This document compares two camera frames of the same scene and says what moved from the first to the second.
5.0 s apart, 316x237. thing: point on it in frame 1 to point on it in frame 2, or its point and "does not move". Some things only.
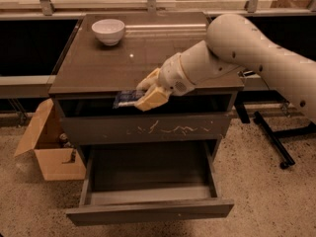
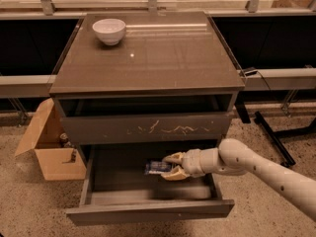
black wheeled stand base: [273, 137] does not move
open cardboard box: [57, 158] does not move
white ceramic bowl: [110, 31] does not move
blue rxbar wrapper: [126, 97] to [157, 167]
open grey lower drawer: [135, 182] does not move
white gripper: [171, 73] to [192, 162]
